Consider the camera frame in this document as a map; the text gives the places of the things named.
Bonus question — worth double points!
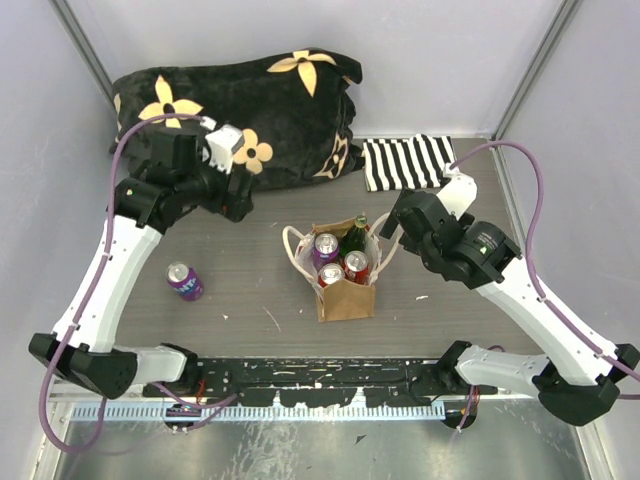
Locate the green glass bottle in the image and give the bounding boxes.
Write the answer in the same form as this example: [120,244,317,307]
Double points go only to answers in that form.
[340,215,368,257]

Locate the watermelon print canvas bag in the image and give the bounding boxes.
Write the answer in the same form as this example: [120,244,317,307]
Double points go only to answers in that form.
[282,213,401,323]

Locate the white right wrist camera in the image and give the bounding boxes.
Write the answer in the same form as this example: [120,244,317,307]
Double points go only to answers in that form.
[436,167,478,220]

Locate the black white striped cloth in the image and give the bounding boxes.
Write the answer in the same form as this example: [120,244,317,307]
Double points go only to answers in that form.
[362,134,456,192]

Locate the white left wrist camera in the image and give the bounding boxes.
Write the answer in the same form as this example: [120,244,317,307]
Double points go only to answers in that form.
[205,124,244,174]

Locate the purple fanta can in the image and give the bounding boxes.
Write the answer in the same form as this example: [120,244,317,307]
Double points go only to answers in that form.
[312,233,340,271]
[166,262,204,301]

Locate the red cola can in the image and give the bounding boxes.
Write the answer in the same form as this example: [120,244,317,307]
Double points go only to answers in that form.
[343,250,369,285]
[318,263,345,288]

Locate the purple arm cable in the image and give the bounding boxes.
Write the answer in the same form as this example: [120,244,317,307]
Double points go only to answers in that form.
[38,113,219,454]
[449,141,546,301]

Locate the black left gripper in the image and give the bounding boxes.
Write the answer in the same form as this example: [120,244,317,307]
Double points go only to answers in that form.
[181,146,257,223]

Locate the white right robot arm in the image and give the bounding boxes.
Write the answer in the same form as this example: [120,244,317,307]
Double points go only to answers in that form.
[381,190,639,426]

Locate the black floral plush blanket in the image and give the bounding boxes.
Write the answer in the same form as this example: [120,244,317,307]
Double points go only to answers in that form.
[111,48,364,190]

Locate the white slotted cable duct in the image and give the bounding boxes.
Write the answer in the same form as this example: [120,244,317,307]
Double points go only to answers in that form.
[69,402,446,422]

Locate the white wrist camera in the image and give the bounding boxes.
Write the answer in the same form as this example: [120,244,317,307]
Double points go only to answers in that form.
[205,124,244,174]
[436,167,478,220]

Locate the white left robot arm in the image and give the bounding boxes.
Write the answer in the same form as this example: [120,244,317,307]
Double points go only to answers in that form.
[28,125,253,399]

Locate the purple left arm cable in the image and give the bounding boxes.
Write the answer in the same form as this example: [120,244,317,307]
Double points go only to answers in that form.
[38,113,219,454]

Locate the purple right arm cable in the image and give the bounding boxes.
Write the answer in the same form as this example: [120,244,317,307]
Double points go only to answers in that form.
[449,141,546,301]

